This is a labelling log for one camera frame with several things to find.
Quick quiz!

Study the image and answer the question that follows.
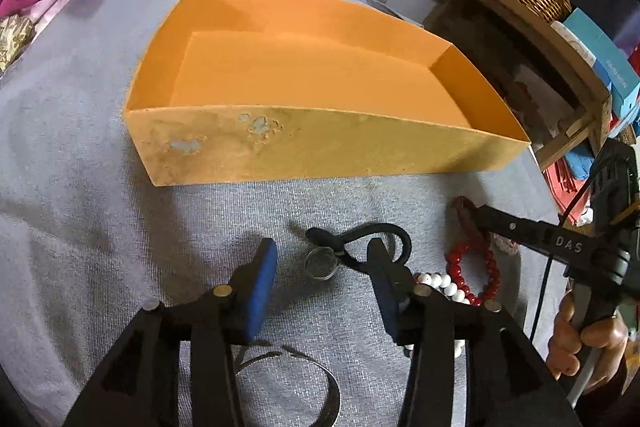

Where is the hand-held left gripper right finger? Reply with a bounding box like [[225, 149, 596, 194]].
[[366, 238, 583, 427]]

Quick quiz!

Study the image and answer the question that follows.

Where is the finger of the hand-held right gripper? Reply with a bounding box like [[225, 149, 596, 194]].
[[472, 205, 617, 270]]

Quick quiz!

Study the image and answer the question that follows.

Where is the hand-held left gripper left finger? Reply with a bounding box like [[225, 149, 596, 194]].
[[65, 237, 278, 427]]

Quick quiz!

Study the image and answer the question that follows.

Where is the pink and white bead bracelet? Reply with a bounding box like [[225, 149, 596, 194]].
[[492, 234, 521, 258]]

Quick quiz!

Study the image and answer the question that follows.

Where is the red bead bracelet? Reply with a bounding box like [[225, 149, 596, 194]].
[[445, 241, 501, 307]]

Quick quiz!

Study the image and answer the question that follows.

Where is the black cord bracelet with charm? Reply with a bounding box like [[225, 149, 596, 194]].
[[304, 223, 412, 283]]

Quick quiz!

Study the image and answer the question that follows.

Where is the dark red bangle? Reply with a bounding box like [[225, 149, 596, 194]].
[[452, 197, 493, 254]]

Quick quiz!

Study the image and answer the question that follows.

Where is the gold metal bangle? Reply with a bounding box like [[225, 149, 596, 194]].
[[235, 344, 342, 427]]

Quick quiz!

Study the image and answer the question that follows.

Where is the orange cardboard box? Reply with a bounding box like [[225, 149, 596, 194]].
[[124, 0, 531, 188]]

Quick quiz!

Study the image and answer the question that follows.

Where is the person's right hand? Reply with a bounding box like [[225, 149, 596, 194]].
[[546, 292, 629, 395]]

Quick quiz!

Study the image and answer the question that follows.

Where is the blue box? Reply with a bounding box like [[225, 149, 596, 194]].
[[562, 8, 640, 120]]

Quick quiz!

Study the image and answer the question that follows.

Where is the wooden shelf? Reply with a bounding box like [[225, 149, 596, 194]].
[[420, 0, 613, 170]]

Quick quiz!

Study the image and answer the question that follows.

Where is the grey blanket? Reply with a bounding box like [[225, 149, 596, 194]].
[[0, 0, 571, 427]]

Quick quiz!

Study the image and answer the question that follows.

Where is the gold patterned cloth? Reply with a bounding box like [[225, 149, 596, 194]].
[[0, 14, 36, 72]]

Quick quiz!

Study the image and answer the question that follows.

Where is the pale pink sheet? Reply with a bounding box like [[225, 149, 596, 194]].
[[20, 0, 81, 25]]

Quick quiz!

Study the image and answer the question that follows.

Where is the black cable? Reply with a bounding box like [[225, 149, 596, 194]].
[[529, 177, 601, 340]]

